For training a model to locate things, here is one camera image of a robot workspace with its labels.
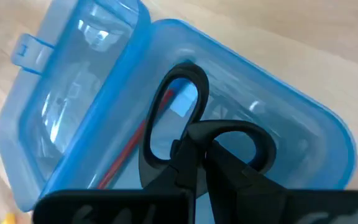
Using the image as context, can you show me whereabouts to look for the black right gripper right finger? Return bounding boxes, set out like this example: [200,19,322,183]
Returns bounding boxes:
[204,142,358,224]

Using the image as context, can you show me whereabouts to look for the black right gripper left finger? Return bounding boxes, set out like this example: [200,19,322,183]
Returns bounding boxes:
[32,136,203,224]

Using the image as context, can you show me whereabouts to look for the black-handled scissors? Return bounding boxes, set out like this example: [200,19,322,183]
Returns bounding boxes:
[138,61,278,200]

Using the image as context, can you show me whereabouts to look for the short yellow marker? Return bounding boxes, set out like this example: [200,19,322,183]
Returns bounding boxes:
[1,212,17,224]

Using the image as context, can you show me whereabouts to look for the blue transparent pencil box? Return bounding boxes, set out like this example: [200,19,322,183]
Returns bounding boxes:
[0,0,358,213]

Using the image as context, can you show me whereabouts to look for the pink pen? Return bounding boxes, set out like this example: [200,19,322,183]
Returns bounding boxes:
[97,89,175,190]

